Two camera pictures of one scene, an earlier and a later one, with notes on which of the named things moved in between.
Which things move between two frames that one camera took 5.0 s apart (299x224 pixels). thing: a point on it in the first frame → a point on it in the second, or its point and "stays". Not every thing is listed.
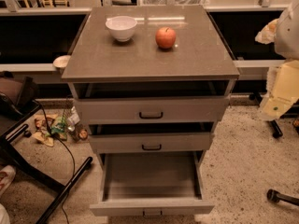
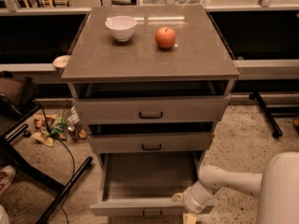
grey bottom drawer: [157, 184] stays
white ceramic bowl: [121, 26] stays
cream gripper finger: [266, 35] → [177, 197]
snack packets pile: [64, 126] stays
